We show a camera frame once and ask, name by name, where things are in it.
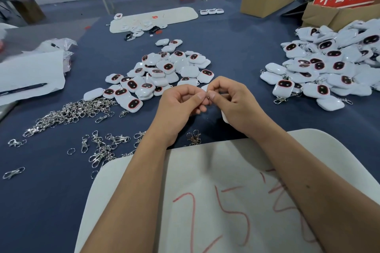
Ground long white foam board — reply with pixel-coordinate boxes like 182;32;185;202
109;7;199;34

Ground person's right hand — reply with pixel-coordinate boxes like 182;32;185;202
205;76;280;141

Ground black pen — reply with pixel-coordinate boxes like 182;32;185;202
0;83;48;96

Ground white foam board red marks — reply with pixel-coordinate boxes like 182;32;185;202
74;129;380;253

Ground person's left hand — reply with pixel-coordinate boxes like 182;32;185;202
145;84;211;147

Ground person's left forearm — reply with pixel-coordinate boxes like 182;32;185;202
82;134;179;253

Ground white paper sheet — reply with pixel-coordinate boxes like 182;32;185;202
0;50;66;106

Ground person's right forearm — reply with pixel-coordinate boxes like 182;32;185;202
255;122;380;253

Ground flat brown cardboard box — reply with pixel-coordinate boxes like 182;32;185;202
302;2;380;32

